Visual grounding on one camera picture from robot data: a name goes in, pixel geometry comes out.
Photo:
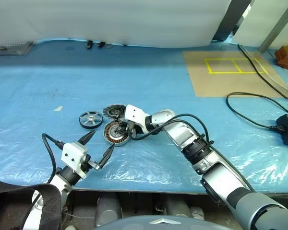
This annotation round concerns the small white rounded object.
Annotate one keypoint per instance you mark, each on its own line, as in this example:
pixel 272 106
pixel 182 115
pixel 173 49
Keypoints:
pixel 196 213

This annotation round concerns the white foam backdrop board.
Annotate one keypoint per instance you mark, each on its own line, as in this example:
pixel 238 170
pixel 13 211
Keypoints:
pixel 110 19

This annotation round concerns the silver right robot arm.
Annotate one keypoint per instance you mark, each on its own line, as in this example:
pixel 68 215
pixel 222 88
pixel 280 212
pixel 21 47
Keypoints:
pixel 182 131

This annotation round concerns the dark grey rounded cylinder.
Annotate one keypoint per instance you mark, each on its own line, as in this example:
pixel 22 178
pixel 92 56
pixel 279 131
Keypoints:
pixel 108 208
pixel 177 206

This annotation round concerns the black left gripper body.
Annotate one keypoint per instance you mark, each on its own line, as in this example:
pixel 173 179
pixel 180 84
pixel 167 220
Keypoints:
pixel 86 165

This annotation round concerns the yellow tape rectangle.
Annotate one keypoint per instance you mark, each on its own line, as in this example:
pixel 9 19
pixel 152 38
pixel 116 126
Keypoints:
pixel 208 66

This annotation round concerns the grey robot torso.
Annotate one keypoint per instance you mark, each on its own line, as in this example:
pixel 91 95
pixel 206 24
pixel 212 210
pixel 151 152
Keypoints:
pixel 158 222

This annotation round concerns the small black clip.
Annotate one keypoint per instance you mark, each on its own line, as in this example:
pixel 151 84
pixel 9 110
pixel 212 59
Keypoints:
pixel 101 44
pixel 89 44

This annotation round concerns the dark grey post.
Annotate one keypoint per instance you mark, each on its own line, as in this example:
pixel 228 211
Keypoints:
pixel 228 24

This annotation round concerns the clear plastic tray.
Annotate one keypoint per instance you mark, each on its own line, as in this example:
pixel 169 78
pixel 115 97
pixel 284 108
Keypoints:
pixel 12 48

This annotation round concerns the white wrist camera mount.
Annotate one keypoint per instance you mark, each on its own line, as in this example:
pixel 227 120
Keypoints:
pixel 134 113
pixel 73 151

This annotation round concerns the white panel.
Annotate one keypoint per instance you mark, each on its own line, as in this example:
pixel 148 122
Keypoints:
pixel 249 31

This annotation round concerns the pale tape scrap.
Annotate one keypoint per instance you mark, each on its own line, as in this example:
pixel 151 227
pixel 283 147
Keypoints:
pixel 58 108

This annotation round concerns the silver finned motor lid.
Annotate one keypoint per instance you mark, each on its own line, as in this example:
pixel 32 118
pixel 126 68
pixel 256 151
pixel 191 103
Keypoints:
pixel 110 110

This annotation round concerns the brown cardboard sheet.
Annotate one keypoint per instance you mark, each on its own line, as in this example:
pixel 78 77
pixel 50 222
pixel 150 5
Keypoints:
pixel 206 83

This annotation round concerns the silver motor housing copper windings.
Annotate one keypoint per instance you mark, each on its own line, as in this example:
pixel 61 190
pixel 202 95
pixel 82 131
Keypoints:
pixel 110 139

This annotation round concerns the aluminium profile post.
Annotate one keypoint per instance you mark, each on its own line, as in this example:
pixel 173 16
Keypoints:
pixel 276 28

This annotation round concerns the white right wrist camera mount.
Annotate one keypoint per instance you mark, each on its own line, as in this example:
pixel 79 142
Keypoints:
pixel 134 113

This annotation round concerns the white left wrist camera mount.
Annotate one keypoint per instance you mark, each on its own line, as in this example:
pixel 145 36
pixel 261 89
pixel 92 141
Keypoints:
pixel 73 151

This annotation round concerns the clear plastic tube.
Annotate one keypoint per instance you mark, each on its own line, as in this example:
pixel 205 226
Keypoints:
pixel 285 89

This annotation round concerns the blue plastic table cover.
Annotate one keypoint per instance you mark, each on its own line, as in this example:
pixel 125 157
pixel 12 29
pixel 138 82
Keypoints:
pixel 38 83

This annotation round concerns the silver spoked wheel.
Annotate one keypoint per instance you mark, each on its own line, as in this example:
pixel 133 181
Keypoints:
pixel 90 119

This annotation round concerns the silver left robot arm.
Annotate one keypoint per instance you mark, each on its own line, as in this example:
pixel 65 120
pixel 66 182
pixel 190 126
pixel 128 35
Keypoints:
pixel 68 177

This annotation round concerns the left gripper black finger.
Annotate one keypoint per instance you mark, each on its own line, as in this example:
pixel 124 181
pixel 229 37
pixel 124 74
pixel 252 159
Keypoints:
pixel 87 139
pixel 105 157

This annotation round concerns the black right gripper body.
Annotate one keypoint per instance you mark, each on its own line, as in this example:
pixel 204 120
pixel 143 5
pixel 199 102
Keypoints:
pixel 134 129

